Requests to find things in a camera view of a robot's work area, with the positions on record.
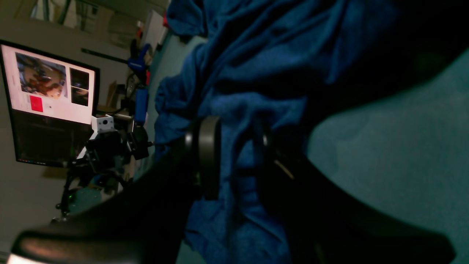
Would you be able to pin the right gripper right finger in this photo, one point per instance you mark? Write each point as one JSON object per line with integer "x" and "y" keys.
{"x": 324, "y": 224}

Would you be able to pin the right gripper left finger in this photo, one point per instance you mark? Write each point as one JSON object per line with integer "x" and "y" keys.
{"x": 143, "y": 224}

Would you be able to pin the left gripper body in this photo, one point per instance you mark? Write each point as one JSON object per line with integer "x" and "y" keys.
{"x": 110, "y": 150}

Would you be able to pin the blue t-shirt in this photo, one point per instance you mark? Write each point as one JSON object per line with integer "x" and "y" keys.
{"x": 260, "y": 58}

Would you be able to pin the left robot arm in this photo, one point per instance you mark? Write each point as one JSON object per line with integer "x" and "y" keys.
{"x": 85, "y": 190}

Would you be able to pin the computer monitor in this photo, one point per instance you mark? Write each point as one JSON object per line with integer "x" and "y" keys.
{"x": 51, "y": 101}

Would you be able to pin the blue clamp bottom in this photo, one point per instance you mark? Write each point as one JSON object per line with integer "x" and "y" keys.
{"x": 137, "y": 61}

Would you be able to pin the light blue table cloth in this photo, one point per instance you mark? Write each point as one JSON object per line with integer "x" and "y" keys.
{"x": 406, "y": 155}

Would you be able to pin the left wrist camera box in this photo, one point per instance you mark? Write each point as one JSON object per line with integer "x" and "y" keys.
{"x": 102, "y": 124}

